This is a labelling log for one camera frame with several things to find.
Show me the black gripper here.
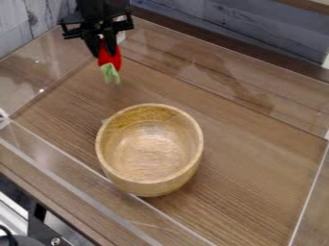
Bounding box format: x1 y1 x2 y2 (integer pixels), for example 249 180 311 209
58 9 134 57

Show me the red plush strawberry toy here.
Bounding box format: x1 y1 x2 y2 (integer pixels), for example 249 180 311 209
98 39 122 84

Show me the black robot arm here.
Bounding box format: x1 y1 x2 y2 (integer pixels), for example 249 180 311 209
58 0 134 57

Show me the wooden bowl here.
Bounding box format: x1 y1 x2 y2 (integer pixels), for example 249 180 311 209
96 103 205 197

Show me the black table leg bracket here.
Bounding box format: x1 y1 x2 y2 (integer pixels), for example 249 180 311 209
27 204 74 246

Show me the black cable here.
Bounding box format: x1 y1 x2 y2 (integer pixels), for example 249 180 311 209
0 224 21 246

